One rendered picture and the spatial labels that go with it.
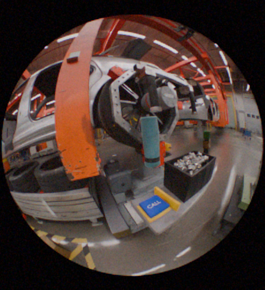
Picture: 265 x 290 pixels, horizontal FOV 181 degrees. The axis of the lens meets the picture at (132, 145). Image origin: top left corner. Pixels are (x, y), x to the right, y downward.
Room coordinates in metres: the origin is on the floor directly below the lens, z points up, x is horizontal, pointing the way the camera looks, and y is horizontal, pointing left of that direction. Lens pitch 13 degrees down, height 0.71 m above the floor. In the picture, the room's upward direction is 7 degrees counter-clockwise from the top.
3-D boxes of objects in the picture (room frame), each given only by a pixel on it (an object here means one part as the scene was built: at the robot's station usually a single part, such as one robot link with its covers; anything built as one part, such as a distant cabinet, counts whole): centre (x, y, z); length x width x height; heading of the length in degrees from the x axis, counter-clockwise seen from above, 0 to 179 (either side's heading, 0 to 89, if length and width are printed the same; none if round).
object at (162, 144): (0.65, -0.14, 0.48); 0.16 x 0.12 x 0.17; 24
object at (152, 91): (0.33, -0.10, 0.83); 0.04 x 0.04 x 0.16
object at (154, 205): (0.18, -0.04, 0.47); 0.07 x 0.07 x 0.02; 24
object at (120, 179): (0.71, 0.19, 0.26); 0.42 x 0.18 x 0.35; 24
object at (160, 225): (0.25, -0.20, 0.44); 0.43 x 0.17 x 0.03; 114
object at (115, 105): (0.61, -0.16, 0.85); 0.54 x 0.07 x 0.54; 114
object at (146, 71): (0.36, -0.09, 0.93); 0.09 x 0.05 x 0.05; 24
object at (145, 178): (0.77, -0.09, 0.32); 0.40 x 0.30 x 0.28; 114
